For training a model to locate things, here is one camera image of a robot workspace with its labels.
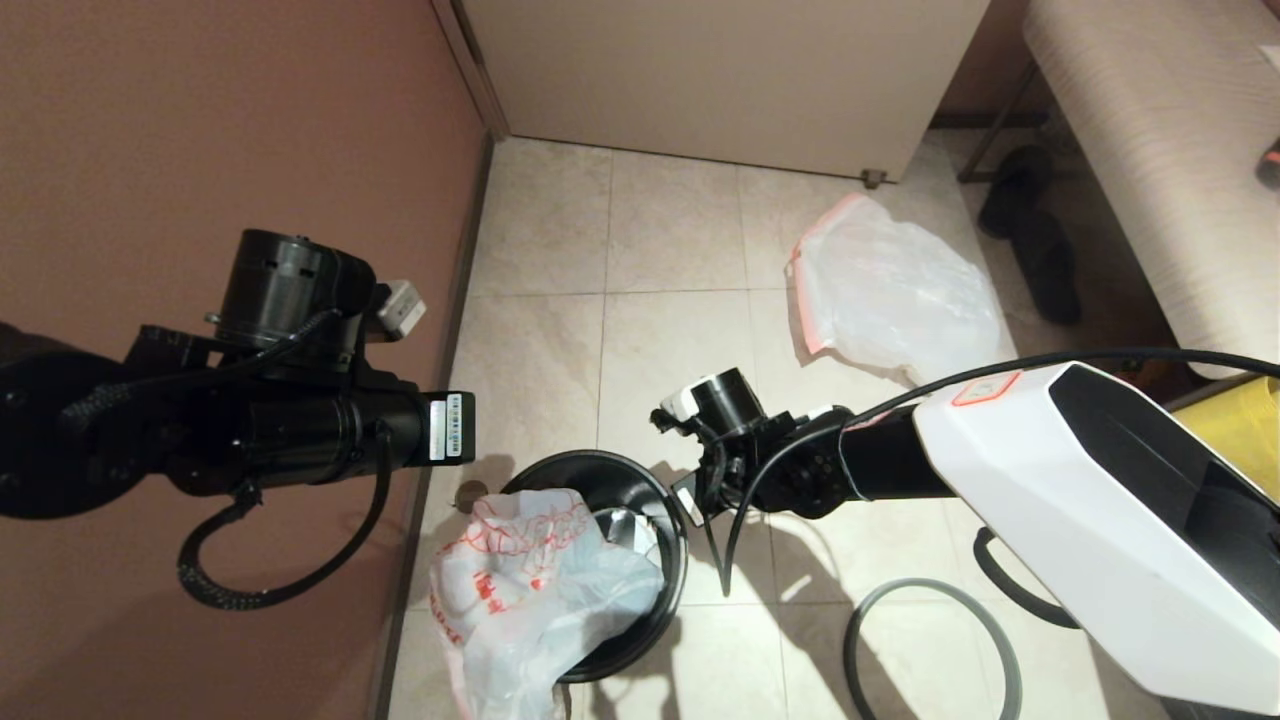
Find grey bin retaining ring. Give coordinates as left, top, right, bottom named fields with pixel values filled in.
left=843, top=577, right=1023, bottom=720

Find beige woodgrain table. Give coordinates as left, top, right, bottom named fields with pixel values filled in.
left=1022, top=0, right=1280, bottom=379

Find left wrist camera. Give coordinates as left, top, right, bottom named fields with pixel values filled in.
left=375, top=280, right=428, bottom=341

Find black looped gripper cable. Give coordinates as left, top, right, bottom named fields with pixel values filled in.
left=178, top=420, right=396, bottom=611

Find black round trash bin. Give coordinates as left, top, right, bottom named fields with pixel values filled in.
left=500, top=450, right=691, bottom=684

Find black curved arm cable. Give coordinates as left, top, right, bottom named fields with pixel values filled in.
left=975, top=527, right=1081, bottom=631

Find yellow fabric bag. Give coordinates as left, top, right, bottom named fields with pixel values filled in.
left=1165, top=375, right=1280, bottom=501

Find grey door frame strip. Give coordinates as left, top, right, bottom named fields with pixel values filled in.
left=430, top=0, right=513, bottom=144

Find white cabinet door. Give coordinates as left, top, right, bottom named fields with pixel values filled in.
left=455, top=0, right=991, bottom=184

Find thin metal table leg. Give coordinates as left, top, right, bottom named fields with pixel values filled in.
left=957, top=62, right=1036, bottom=186

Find long black left arm cable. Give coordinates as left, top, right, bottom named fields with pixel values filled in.
left=60, top=308, right=343, bottom=431

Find white red-printed plastic bag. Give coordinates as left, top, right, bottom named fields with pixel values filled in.
left=430, top=488, right=666, bottom=720

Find translucent bag with red drawstring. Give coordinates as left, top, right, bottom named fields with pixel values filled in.
left=785, top=193, right=1006, bottom=386

